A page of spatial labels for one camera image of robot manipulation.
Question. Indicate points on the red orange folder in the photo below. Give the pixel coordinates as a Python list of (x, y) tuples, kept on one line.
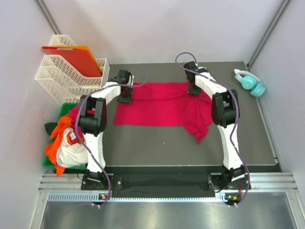
[(80, 57)]

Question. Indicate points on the white t-shirt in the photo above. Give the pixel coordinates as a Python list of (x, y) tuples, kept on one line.
[(71, 152)]

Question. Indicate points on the white perforated file rack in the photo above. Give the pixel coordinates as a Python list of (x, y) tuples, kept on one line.
[(64, 83)]

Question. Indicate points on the orange t-shirt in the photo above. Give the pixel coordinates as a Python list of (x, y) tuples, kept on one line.
[(57, 136)]

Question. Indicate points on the dark green cloth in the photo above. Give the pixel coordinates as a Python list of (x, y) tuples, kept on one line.
[(49, 127)]

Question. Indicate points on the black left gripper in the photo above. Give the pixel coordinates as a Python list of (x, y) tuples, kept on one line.
[(128, 99)]

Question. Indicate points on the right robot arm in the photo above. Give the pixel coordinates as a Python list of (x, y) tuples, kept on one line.
[(225, 115)]

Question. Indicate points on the green plastic bin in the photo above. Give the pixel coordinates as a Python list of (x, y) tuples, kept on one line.
[(71, 109)]

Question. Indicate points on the teal white headphones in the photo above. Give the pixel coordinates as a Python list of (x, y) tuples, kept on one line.
[(250, 82)]

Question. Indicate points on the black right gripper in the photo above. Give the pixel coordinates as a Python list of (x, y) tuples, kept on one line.
[(191, 91)]

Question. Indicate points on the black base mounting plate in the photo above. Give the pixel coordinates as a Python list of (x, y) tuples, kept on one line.
[(168, 182)]

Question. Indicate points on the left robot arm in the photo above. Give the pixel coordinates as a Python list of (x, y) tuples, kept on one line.
[(92, 122)]

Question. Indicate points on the slotted cable duct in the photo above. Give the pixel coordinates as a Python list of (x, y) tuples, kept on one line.
[(101, 197)]

